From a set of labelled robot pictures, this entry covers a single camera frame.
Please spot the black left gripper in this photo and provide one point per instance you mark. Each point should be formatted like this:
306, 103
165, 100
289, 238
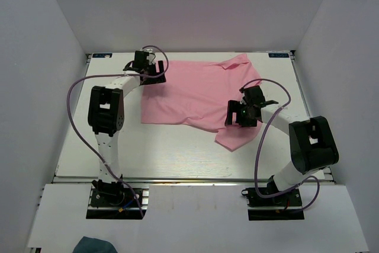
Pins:
157, 77

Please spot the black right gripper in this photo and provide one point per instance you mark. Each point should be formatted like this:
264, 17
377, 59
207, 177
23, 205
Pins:
233, 107

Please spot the pink t-shirt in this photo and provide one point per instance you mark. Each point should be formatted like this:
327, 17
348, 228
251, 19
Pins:
197, 94

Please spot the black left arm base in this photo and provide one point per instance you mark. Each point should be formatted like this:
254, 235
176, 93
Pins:
115, 201

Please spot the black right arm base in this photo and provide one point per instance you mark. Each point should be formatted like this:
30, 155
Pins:
287, 206

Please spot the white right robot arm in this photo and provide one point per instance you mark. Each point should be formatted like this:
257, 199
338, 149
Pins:
312, 146

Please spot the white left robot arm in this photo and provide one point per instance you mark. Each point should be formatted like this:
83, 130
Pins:
106, 114

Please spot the left blue logo sticker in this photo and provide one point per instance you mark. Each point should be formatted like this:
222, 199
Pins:
102, 55

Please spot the dark teal cloth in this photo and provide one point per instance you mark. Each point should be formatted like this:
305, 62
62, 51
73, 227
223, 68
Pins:
94, 245

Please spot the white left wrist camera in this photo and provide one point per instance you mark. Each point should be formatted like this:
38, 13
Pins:
151, 56

